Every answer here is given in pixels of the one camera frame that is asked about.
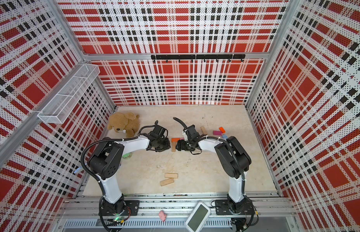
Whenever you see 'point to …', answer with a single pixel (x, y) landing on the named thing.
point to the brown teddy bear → (128, 123)
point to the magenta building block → (217, 133)
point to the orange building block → (175, 139)
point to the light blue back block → (224, 136)
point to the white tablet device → (198, 217)
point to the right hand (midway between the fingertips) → (182, 147)
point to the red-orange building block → (222, 129)
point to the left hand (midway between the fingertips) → (172, 146)
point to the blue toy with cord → (77, 170)
